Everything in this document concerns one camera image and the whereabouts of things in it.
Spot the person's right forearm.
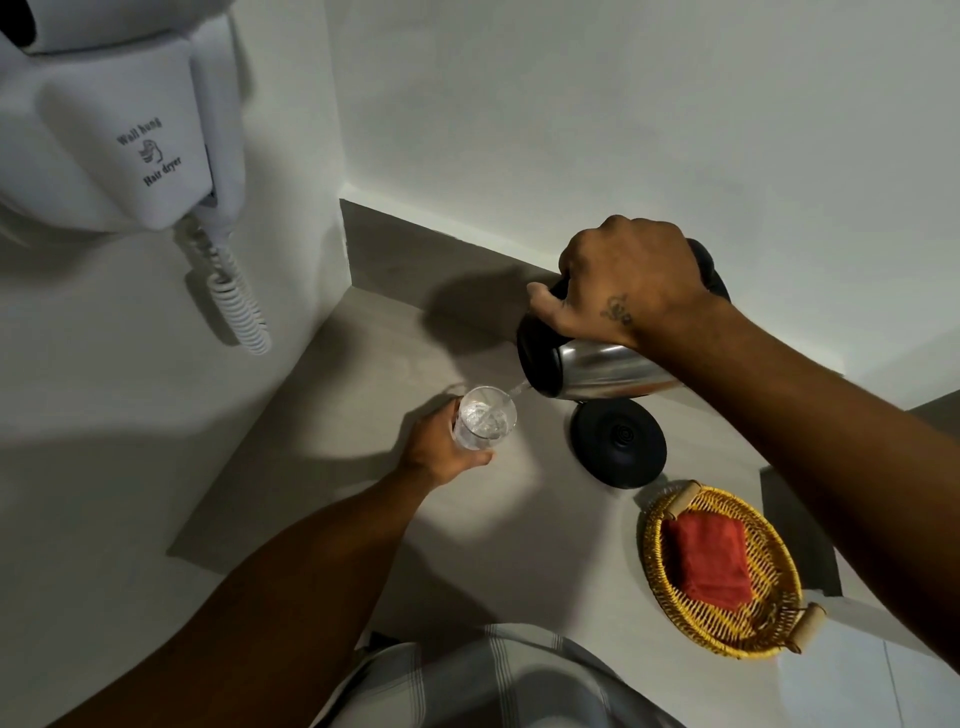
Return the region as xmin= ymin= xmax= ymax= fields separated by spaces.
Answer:
xmin=636 ymin=298 xmax=960 ymax=669

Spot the white coiled cord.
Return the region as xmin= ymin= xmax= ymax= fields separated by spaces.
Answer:
xmin=174 ymin=213 xmax=272 ymax=356

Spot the yellow wicker tray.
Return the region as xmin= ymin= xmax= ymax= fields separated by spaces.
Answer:
xmin=642 ymin=480 xmax=829 ymax=662

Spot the person's right hand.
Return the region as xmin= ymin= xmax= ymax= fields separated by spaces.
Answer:
xmin=526 ymin=215 xmax=725 ymax=352

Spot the person's left forearm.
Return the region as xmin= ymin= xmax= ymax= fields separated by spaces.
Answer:
xmin=46 ymin=463 xmax=438 ymax=728

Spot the black round kettle base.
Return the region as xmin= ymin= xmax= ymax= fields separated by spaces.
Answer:
xmin=570 ymin=399 xmax=669 ymax=492

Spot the clear drinking glass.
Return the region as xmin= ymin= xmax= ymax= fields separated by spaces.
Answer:
xmin=450 ymin=385 xmax=519 ymax=453

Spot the stainless steel electric kettle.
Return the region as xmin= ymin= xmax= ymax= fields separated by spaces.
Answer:
xmin=516 ymin=238 xmax=732 ymax=403

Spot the red folded cloth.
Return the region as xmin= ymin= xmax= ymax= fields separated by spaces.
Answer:
xmin=661 ymin=511 xmax=755 ymax=607

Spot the grey plaid shirt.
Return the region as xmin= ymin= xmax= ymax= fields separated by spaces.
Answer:
xmin=311 ymin=624 xmax=687 ymax=728

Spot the person's left hand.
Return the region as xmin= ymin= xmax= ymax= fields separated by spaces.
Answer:
xmin=396 ymin=396 xmax=497 ymax=492

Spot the white wall hair dryer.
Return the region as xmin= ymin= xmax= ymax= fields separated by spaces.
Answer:
xmin=0 ymin=0 xmax=247 ymax=249

